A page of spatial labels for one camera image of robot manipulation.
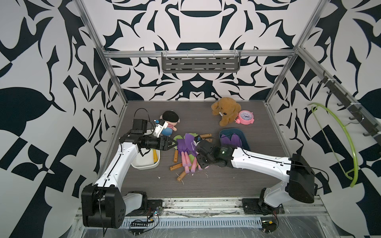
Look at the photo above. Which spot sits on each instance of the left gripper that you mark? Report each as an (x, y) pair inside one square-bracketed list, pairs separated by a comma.
[(165, 144)]

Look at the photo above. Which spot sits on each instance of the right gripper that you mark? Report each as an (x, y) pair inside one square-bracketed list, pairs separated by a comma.
[(199, 161)]

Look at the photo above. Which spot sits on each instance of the green shovel yellow handle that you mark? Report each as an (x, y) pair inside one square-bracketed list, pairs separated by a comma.
[(155, 156)]

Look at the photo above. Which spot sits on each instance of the purple shovel pink handle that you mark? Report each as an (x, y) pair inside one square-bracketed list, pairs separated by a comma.
[(182, 148), (232, 139), (191, 140)]

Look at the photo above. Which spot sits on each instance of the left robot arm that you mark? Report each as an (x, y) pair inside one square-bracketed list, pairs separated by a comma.
[(102, 204)]

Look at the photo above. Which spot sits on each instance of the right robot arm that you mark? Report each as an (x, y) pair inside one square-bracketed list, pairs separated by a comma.
[(297, 178)]

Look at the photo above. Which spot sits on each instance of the white storage box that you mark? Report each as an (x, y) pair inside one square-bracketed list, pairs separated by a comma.
[(145, 162)]

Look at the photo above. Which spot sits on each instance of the teal storage box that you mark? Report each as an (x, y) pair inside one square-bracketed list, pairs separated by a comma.
[(239, 133)]

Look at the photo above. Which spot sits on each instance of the plush doll black hair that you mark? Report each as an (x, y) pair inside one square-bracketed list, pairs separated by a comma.
[(172, 119)]

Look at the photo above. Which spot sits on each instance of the brown plush dog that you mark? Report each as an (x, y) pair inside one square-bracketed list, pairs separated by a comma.
[(227, 108)]

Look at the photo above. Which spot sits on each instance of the pink alarm clock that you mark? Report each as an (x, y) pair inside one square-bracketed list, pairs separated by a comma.
[(245, 118)]

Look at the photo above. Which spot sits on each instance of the green shovel wooden handle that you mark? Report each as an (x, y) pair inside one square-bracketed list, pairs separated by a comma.
[(204, 136), (175, 159)]

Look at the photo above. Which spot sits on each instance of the grey hook rail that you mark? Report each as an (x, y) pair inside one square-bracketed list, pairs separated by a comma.
[(360, 115)]

